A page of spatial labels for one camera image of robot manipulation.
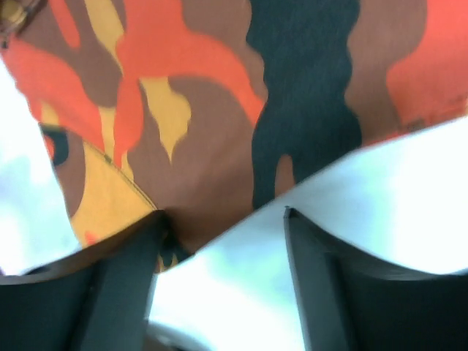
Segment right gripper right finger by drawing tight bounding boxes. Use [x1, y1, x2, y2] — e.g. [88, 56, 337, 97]
[284, 208, 467, 350]

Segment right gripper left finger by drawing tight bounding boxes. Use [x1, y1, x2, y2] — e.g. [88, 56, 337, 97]
[1, 211, 168, 350]

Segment orange camouflage cloth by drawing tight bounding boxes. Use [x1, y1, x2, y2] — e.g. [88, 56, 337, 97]
[1, 1, 467, 270]

